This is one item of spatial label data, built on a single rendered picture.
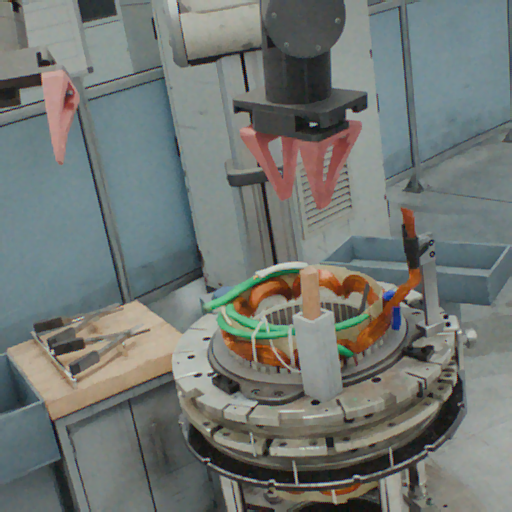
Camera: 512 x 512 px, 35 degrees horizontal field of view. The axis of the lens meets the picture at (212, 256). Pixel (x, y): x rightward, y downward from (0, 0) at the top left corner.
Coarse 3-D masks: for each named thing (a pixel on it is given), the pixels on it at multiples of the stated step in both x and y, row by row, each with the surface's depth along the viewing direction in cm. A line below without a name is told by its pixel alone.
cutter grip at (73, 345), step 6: (60, 342) 103; (66, 342) 103; (72, 342) 103; (78, 342) 103; (84, 342) 103; (54, 348) 102; (60, 348) 103; (66, 348) 103; (72, 348) 103; (78, 348) 103; (84, 348) 103; (60, 354) 103
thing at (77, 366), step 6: (90, 354) 98; (96, 354) 99; (78, 360) 97; (84, 360) 98; (90, 360) 98; (96, 360) 99; (72, 366) 97; (78, 366) 97; (84, 366) 98; (90, 366) 99; (72, 372) 97; (78, 372) 97
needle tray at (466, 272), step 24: (360, 240) 127; (384, 240) 124; (336, 264) 118; (360, 264) 126; (384, 264) 125; (456, 264) 119; (480, 264) 117; (504, 264) 111; (456, 288) 109; (480, 288) 107; (456, 312) 119
